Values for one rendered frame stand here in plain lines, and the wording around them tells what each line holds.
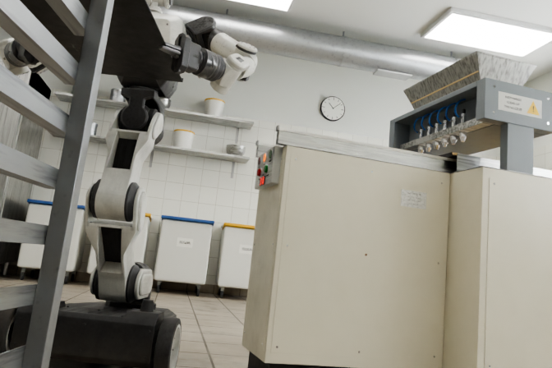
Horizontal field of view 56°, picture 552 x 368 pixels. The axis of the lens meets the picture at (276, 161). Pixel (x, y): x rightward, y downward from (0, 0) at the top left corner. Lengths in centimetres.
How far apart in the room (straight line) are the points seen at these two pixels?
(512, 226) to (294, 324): 86
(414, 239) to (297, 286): 50
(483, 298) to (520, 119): 69
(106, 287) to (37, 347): 119
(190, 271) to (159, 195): 112
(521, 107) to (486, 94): 16
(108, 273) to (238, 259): 352
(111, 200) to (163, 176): 427
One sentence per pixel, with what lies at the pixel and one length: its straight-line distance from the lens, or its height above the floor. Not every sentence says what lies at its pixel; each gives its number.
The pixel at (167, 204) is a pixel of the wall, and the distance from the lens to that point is 611.
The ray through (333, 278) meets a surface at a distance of 191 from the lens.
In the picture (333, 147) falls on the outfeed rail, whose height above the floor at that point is 86.
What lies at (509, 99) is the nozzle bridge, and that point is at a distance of 217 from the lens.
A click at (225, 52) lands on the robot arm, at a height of 118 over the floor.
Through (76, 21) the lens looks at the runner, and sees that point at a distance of 94.
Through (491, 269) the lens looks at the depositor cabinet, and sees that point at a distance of 202.
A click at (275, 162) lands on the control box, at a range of 191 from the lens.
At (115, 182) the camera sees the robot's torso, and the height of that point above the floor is 63.
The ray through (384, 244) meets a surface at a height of 53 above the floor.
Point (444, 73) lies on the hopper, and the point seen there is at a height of 130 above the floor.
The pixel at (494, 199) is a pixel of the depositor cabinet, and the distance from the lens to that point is 204.
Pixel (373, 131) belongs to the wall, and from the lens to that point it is 673.
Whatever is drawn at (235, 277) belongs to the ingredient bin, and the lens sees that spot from 547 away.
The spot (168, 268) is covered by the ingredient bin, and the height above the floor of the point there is 25.
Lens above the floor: 42
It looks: 11 degrees up
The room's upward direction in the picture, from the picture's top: 6 degrees clockwise
